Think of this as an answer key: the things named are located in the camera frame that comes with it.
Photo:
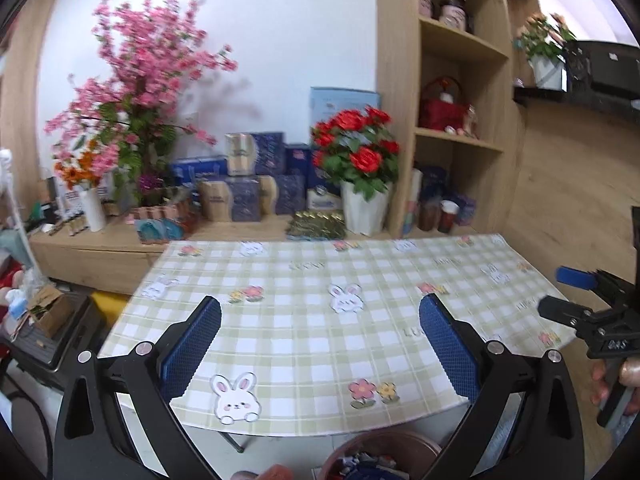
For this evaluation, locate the gold embossed tray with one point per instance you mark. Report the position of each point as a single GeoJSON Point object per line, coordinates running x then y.
{"type": "Point", "coordinates": [315, 225]}

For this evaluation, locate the pink blossom artificial tree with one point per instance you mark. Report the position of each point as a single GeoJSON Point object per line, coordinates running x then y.
{"type": "Point", "coordinates": [145, 60]}

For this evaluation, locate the flat blue gift box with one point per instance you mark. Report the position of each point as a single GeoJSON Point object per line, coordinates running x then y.
{"type": "Point", "coordinates": [200, 170]}

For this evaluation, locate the row of small brown bottles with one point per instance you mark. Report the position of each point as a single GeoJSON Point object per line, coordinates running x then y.
{"type": "Point", "coordinates": [75, 224]}

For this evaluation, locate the brown trash bin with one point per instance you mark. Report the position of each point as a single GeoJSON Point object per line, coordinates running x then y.
{"type": "Point", "coordinates": [380, 440]}

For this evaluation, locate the plaid bunny print tablecloth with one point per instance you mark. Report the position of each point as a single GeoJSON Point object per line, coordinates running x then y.
{"type": "Point", "coordinates": [310, 350]}

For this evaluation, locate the white vase with orange flowers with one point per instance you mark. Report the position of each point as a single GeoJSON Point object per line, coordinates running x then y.
{"type": "Point", "coordinates": [92, 207]}

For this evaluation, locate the large light blue box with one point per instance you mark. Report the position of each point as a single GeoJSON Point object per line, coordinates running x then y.
{"type": "Point", "coordinates": [330, 100]}

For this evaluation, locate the red cup with white rim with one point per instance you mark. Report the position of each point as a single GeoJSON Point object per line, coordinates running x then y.
{"type": "Point", "coordinates": [447, 215]}

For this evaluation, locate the red gift basket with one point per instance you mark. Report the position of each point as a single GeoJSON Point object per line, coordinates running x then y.
{"type": "Point", "coordinates": [440, 110]}

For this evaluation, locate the open cardboard box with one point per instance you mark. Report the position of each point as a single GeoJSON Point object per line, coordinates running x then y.
{"type": "Point", "coordinates": [50, 310]}

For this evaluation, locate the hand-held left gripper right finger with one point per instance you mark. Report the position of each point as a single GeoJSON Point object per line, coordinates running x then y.
{"type": "Point", "coordinates": [447, 347]}

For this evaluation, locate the red rose plant white pot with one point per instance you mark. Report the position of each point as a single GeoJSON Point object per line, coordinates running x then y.
{"type": "Point", "coordinates": [365, 210]}

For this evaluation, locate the black plastic case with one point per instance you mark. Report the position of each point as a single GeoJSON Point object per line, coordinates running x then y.
{"type": "Point", "coordinates": [60, 355]}

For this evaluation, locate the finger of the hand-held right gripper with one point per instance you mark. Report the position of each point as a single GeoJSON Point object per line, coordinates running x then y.
{"type": "Point", "coordinates": [565, 312]}
{"type": "Point", "coordinates": [575, 277]}

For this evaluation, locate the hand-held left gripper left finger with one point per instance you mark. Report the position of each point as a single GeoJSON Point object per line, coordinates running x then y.
{"type": "Point", "coordinates": [192, 347]}

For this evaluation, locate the small pastel printed box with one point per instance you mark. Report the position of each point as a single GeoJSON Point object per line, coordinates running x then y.
{"type": "Point", "coordinates": [467, 210]}

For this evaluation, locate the blue white carton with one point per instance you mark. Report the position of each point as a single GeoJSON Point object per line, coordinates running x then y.
{"type": "Point", "coordinates": [322, 197]}

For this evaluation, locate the small fenced flower planter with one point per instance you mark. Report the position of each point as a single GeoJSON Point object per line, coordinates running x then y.
{"type": "Point", "coordinates": [157, 195]}

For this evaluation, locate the dark blue carton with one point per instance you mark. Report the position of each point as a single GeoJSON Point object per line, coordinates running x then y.
{"type": "Point", "coordinates": [297, 157]}

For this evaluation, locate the teal printed gift tin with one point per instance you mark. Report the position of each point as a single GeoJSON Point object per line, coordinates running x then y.
{"type": "Point", "coordinates": [160, 230]}

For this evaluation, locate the black wall shelf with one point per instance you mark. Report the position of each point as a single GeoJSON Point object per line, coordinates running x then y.
{"type": "Point", "coordinates": [537, 94]}

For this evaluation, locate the dark blue printed box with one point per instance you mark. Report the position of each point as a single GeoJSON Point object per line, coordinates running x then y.
{"type": "Point", "coordinates": [435, 180]}

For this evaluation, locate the low wooden cabinet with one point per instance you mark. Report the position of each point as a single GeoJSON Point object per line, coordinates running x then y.
{"type": "Point", "coordinates": [100, 255]}

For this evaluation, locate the person's right hand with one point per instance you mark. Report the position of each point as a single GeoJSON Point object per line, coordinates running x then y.
{"type": "Point", "coordinates": [631, 372]}

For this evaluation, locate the clear perfume bottle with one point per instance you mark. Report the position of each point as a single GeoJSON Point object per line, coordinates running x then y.
{"type": "Point", "coordinates": [471, 120]}

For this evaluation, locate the stack of pastel paper cups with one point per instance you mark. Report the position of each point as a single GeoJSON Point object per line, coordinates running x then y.
{"type": "Point", "coordinates": [412, 200]}

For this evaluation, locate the green plant in white pot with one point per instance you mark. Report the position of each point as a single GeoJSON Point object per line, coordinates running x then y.
{"type": "Point", "coordinates": [542, 45]}

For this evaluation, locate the brown glass cup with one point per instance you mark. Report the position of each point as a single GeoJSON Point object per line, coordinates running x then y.
{"type": "Point", "coordinates": [429, 215]}

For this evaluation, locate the wooden shelf unit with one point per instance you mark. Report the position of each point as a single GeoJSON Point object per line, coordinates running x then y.
{"type": "Point", "coordinates": [395, 60]}

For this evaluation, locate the black appliance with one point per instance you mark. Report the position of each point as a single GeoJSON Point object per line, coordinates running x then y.
{"type": "Point", "coordinates": [605, 72]}

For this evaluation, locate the black folding table frame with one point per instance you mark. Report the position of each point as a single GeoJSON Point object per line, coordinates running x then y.
{"type": "Point", "coordinates": [235, 442]}

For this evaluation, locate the yellow plastic item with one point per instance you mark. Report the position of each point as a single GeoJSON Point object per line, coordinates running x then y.
{"type": "Point", "coordinates": [110, 305]}

